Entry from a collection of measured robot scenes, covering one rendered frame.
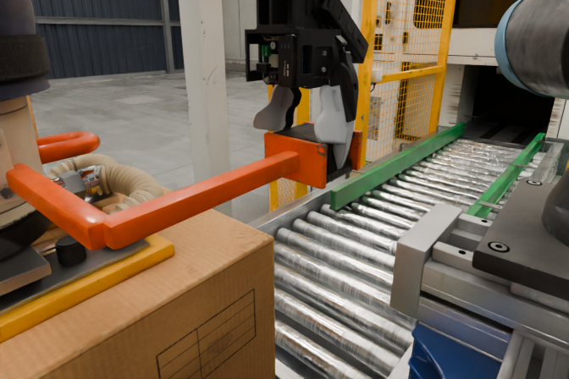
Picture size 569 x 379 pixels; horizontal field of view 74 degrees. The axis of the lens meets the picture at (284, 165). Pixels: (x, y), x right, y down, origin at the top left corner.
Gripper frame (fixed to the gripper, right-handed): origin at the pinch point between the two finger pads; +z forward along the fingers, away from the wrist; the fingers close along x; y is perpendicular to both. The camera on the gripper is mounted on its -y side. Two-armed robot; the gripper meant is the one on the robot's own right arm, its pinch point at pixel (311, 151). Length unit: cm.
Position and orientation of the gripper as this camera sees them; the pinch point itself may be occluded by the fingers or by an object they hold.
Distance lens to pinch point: 45.3
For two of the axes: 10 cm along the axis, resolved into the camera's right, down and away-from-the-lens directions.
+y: -6.4, 2.5, -7.3
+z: 0.0, 9.4, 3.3
